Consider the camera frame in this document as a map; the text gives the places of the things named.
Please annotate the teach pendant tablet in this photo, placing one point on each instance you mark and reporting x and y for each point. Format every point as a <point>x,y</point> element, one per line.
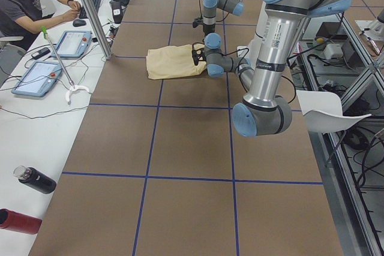
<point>38,80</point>
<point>73,44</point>

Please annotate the lower teach pendant tablet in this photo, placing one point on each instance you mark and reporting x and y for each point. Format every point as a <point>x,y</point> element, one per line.
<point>38,80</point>

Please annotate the black water bottle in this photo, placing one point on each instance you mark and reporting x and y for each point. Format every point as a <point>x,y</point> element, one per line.
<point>34,179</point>

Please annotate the aluminium frame post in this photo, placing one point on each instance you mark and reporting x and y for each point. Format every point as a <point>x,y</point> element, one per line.
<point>97,28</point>

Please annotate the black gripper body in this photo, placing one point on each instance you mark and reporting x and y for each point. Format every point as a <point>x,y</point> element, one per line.
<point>208,29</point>

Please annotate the red bottle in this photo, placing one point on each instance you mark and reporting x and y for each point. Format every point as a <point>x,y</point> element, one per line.
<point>18,222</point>

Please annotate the reacher stick with white hook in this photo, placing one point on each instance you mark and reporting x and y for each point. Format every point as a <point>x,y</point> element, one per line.
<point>73,87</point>

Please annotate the upper teach pendant tablet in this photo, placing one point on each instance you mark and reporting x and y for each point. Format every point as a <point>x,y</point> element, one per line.
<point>73,44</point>

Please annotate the cream long-sleeve printed shirt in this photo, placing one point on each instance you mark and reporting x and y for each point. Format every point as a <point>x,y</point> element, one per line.
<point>172,62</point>

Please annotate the seated person in grey shirt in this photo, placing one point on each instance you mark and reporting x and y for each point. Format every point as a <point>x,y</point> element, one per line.
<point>24,18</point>

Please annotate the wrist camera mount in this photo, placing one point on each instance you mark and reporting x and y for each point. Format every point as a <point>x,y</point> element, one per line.
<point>197,22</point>
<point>198,53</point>

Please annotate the black computer mouse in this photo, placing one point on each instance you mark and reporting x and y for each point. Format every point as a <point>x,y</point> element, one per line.
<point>79,22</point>

